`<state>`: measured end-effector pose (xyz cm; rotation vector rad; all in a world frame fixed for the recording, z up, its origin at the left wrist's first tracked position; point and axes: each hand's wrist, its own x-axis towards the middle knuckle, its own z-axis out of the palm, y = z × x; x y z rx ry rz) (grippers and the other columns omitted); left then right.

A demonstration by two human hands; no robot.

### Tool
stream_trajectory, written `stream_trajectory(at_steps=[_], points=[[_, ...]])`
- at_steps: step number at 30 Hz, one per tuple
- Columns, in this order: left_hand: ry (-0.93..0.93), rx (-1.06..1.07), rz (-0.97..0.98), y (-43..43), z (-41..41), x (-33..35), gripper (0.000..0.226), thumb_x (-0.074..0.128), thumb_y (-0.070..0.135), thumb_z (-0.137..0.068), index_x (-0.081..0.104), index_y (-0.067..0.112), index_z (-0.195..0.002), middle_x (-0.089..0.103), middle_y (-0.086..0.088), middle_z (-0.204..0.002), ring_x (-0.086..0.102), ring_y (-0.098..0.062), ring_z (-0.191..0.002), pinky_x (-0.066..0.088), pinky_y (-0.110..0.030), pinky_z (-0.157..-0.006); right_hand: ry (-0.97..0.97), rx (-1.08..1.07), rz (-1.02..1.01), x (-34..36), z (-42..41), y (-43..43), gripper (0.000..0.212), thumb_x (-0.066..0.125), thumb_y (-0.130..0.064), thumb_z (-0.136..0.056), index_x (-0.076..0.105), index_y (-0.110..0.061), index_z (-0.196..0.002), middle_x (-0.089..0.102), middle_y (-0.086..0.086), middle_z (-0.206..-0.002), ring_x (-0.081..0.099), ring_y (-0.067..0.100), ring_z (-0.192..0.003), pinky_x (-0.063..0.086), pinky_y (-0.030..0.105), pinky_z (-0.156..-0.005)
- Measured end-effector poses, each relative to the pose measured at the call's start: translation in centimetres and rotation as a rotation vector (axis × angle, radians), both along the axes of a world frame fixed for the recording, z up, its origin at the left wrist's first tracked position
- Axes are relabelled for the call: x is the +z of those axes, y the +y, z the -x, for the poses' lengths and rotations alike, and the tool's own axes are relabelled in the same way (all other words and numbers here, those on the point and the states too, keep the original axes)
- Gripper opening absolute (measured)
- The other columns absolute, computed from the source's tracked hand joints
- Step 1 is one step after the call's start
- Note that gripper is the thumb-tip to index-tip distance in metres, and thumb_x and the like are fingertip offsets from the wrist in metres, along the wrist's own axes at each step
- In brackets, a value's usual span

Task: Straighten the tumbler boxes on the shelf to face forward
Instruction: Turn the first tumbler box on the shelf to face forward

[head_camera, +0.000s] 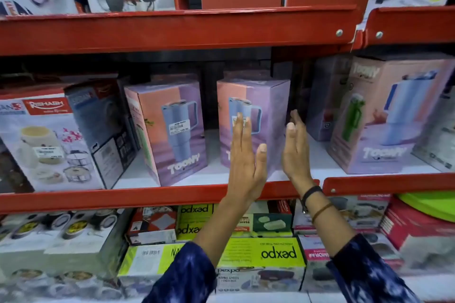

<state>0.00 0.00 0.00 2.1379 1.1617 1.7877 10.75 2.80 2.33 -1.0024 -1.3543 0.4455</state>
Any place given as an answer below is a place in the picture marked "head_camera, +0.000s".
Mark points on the person's left hand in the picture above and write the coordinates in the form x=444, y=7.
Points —
x=245, y=167

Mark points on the person's right hand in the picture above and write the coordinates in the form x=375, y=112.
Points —
x=297, y=160

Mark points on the person's right thumb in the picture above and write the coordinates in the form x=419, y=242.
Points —
x=289, y=139

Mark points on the person's left thumb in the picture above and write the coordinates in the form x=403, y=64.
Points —
x=261, y=157

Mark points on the person's left forearm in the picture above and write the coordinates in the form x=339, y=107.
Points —
x=227, y=224

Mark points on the person's right forearm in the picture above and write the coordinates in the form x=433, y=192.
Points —
x=330, y=230

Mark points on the purple box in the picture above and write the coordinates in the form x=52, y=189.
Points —
x=325, y=100

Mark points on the black wristband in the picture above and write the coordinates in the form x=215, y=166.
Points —
x=312, y=192

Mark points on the green white container box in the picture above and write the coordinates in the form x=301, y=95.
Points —
x=272, y=224

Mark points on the large pastel tumbler box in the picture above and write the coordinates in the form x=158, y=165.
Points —
x=376, y=125

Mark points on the small yellow-green box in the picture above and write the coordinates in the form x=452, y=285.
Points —
x=193, y=221

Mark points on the white box with cookware picture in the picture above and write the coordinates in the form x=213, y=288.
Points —
x=359, y=210

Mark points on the yellow-green box with pan picture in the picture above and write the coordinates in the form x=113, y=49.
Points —
x=263, y=263

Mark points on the short red shelf beam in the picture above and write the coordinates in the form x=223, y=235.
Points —
x=387, y=184
x=412, y=25

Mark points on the red white small box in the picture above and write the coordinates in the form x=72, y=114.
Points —
x=153, y=224

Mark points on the long red shelf beam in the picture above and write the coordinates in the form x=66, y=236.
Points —
x=124, y=198
x=170, y=31

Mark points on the blue patterned sleeve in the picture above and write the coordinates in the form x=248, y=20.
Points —
x=185, y=278
x=366, y=274

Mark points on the grey white box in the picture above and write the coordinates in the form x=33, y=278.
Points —
x=439, y=139

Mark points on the green plastic lid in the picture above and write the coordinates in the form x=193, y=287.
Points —
x=432, y=203

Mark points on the yellow-green white box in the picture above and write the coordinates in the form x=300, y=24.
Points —
x=142, y=260

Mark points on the red white large box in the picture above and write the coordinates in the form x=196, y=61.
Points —
x=416, y=239

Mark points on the blue grey appliance box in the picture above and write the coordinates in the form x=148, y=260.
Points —
x=103, y=125

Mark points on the white box with bowls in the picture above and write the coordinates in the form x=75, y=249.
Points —
x=64, y=239
x=57, y=285

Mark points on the white red casserole set box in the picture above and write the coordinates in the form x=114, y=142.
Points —
x=42, y=143

